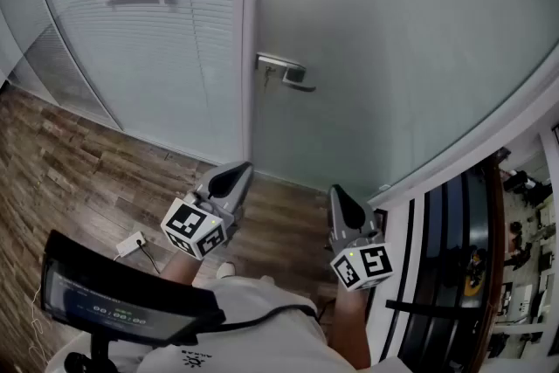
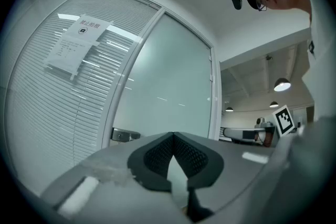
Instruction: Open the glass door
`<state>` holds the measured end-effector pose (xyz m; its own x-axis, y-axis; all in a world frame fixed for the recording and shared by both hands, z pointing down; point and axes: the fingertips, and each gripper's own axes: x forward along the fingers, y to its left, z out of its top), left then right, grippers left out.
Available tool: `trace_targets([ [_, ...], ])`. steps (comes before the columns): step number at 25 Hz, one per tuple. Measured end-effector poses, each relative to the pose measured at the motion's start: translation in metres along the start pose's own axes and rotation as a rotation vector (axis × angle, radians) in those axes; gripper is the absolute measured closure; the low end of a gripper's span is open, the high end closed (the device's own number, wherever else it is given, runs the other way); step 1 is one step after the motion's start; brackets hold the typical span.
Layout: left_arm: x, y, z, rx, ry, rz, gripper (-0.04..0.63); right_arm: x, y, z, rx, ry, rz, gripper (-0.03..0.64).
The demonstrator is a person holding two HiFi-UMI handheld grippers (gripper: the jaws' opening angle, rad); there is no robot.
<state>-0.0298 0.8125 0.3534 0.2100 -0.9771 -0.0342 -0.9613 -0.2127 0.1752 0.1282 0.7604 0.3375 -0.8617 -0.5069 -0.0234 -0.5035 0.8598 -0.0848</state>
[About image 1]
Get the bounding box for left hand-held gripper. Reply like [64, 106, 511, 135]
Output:
[160, 162, 255, 261]

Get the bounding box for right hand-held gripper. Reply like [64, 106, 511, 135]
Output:
[328, 185, 394, 292]

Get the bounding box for silver door lever handle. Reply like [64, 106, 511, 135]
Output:
[255, 51, 318, 93]

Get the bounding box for frosted glass door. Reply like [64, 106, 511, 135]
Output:
[248, 0, 559, 201]

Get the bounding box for person's left forearm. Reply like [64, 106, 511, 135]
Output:
[159, 248, 206, 287]

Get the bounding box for person's right forearm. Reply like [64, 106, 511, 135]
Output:
[327, 286, 373, 370]

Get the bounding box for black striped glass partition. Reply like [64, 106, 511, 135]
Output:
[377, 169, 494, 373]

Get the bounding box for white power strip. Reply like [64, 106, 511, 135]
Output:
[115, 231, 148, 257]

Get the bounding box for black chest-mounted screen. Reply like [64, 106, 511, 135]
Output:
[41, 230, 226, 349]

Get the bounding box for white window blinds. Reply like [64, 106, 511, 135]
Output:
[30, 0, 245, 156]

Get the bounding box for black power strip cable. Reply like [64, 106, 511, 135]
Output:
[137, 240, 163, 274]

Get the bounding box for black screen cable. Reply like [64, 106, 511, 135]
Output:
[191, 303, 327, 342]

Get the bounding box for brown wooden frame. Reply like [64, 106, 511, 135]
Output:
[478, 148, 510, 373]

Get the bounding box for thin white floor cable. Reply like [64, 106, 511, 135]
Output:
[26, 287, 45, 364]

